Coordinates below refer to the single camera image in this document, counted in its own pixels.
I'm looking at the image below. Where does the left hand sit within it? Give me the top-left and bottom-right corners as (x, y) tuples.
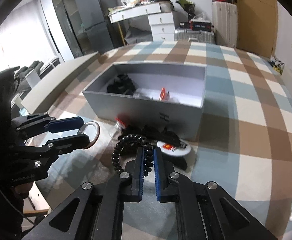
(15, 182), (34, 199)

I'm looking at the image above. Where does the silver flat suitcase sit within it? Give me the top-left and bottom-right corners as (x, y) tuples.
(174, 28), (215, 44)

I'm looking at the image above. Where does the black long hair clip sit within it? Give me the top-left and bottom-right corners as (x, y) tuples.
(118, 125), (188, 171)

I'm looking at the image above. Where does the glass door cabinet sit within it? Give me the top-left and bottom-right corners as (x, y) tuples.
(52, 0), (93, 58)

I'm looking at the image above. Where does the white upright suitcase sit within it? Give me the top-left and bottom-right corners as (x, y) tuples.
(212, 2), (238, 48)

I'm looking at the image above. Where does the dark grey refrigerator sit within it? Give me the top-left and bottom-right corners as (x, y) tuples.
(75, 0), (123, 54)

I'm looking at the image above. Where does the black red box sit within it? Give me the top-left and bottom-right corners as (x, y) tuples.
(179, 21), (212, 32)

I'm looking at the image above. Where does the green flower bouquet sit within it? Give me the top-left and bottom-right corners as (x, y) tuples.
(176, 0), (196, 21)

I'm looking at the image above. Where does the white round pin badge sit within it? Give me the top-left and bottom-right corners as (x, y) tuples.
(77, 121), (100, 150)

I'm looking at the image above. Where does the wooden door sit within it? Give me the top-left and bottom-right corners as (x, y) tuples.
(234, 0), (278, 58)

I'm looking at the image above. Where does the grey cardboard box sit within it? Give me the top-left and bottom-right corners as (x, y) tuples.
(83, 63), (206, 141)

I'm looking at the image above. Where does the plaid bed sheet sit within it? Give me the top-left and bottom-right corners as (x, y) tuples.
(36, 42), (292, 239)

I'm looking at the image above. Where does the black scrunchie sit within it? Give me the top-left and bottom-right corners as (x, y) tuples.
(107, 74), (136, 95)

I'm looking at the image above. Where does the black bead bracelet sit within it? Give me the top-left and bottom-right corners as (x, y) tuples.
(111, 133), (155, 173)

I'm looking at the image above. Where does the white dresser desk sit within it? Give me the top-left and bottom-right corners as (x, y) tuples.
(107, 2), (176, 42)

